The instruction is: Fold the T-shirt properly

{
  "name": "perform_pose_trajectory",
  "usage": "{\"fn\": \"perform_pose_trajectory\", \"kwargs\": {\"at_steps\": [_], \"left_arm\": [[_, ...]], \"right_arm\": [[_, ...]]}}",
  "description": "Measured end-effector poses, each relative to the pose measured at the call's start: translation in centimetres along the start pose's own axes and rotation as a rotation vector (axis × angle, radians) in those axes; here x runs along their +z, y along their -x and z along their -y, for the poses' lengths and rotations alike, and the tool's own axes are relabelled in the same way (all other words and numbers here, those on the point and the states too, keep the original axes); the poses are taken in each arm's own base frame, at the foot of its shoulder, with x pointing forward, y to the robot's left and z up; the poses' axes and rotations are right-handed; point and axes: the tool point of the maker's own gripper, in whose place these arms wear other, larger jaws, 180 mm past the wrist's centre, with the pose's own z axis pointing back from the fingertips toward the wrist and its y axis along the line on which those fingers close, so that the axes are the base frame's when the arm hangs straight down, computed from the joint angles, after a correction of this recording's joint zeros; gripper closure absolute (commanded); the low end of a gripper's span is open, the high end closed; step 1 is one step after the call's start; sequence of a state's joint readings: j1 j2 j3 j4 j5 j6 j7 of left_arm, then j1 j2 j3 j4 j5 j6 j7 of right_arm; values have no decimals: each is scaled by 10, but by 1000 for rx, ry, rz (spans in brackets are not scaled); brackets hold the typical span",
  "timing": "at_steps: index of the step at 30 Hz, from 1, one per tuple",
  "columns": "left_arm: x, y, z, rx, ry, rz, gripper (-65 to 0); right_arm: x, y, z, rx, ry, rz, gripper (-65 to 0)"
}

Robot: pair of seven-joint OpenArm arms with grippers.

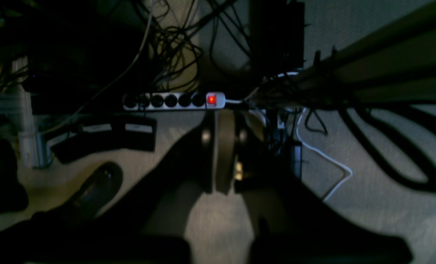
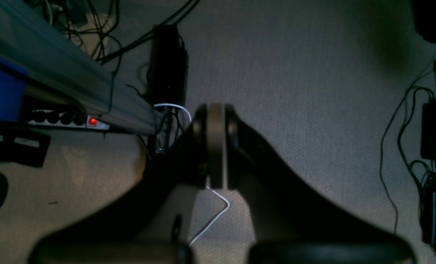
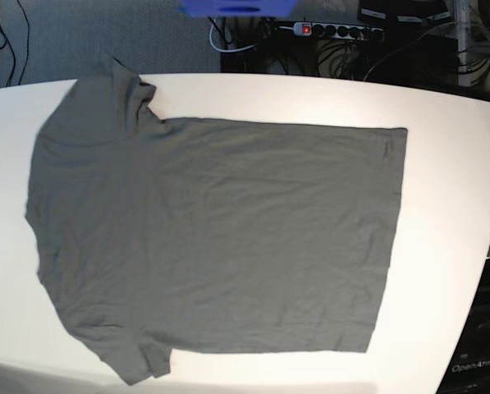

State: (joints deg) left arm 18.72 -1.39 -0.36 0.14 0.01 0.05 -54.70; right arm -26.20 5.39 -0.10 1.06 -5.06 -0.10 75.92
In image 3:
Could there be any white cable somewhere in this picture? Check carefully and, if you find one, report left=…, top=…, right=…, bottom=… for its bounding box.
left=208, top=17, right=257, bottom=53

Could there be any black cable on wall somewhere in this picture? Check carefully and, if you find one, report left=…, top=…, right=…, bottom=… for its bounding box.
left=7, top=0, right=31, bottom=87

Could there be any grey T-shirt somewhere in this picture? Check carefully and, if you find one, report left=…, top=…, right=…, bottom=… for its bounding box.
left=25, top=56, right=408, bottom=385

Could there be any white power strip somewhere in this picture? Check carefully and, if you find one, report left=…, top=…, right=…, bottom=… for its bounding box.
left=289, top=21, right=385, bottom=42

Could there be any blue plastic bin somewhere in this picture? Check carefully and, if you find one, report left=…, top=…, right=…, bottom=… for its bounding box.
left=181, top=0, right=298, bottom=17

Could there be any black OpenArm base box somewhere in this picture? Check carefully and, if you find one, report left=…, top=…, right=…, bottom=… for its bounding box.
left=437, top=259, right=490, bottom=393

